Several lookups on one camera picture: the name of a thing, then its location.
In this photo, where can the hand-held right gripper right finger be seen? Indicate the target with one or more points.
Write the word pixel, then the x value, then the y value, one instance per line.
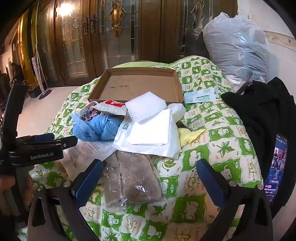
pixel 210 180

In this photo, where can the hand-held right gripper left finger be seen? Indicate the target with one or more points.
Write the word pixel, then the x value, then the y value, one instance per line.
pixel 89 180

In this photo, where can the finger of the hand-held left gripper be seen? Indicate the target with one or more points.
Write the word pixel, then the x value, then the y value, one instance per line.
pixel 44 137
pixel 66 142

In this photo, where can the printed white paper pouch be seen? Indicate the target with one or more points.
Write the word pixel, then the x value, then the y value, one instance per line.
pixel 92 148

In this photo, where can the clear plastic tub of items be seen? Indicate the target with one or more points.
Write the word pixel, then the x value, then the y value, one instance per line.
pixel 89 114

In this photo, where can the blue towel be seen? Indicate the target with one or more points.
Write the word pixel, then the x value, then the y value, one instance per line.
pixel 104 129

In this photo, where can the brown plush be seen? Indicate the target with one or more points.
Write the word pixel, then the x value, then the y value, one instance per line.
pixel 131 178

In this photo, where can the yellow fluffy cloth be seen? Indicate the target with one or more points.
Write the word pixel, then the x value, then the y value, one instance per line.
pixel 187 137

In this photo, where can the clear plastic packet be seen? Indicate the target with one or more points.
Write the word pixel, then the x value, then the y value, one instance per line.
pixel 126 141

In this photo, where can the white packet with red label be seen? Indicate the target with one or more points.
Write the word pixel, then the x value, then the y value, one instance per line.
pixel 111 107

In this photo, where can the white translucent foam pack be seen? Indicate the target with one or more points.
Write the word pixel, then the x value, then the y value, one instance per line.
pixel 145 106

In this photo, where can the shallow cardboard box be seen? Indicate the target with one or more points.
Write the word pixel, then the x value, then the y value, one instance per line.
pixel 138 83

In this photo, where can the person's left hand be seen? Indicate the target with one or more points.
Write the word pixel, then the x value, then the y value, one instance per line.
pixel 8 184

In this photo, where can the green and white printed blanket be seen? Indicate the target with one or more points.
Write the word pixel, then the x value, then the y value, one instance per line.
pixel 219 148

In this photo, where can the purple floor mop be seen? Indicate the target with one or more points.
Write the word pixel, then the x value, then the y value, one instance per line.
pixel 45 95

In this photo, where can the smartphone with lit screen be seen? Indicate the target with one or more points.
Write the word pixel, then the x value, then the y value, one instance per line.
pixel 276 166

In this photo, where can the white folded cloth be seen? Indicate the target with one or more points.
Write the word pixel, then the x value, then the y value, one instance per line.
pixel 152 132

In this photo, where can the crumpled white plastic bag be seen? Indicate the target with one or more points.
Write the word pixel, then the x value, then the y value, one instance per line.
pixel 177 111

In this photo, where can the black garment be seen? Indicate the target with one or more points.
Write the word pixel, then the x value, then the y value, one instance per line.
pixel 259 111

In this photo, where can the small green and white packet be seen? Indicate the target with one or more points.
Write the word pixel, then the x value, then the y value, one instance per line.
pixel 200 95

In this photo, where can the plain green cloth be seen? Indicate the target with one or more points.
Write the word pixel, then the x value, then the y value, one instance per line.
pixel 143 63

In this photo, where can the grey plastic bag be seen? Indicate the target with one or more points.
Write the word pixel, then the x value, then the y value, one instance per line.
pixel 235 46

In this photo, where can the wooden glass panel doors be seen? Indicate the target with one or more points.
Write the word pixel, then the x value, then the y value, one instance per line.
pixel 150 34

